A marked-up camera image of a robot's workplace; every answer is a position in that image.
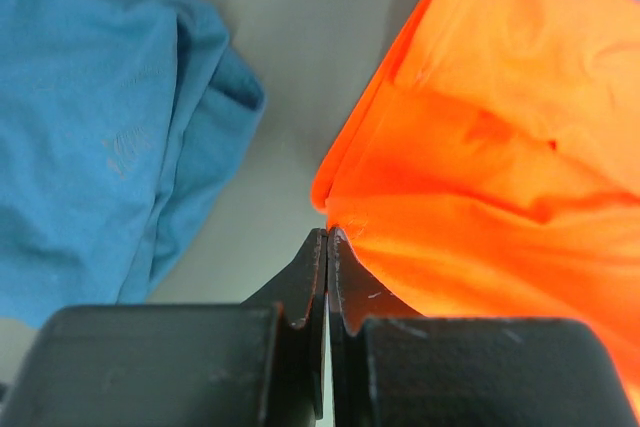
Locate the orange t shirt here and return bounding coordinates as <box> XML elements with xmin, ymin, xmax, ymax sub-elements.
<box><xmin>311</xmin><ymin>0</ymin><xmax>639</xmax><ymax>402</ymax></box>

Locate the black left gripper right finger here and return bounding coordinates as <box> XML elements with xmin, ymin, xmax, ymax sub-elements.
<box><xmin>327</xmin><ymin>229</ymin><xmax>638</xmax><ymax>426</ymax></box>

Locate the folded blue t shirt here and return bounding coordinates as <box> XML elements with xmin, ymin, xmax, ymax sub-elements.
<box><xmin>1</xmin><ymin>0</ymin><xmax>265</xmax><ymax>328</ymax></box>

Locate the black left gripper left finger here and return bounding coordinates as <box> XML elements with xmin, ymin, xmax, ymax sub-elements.
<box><xmin>1</xmin><ymin>229</ymin><xmax>327</xmax><ymax>427</ymax></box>

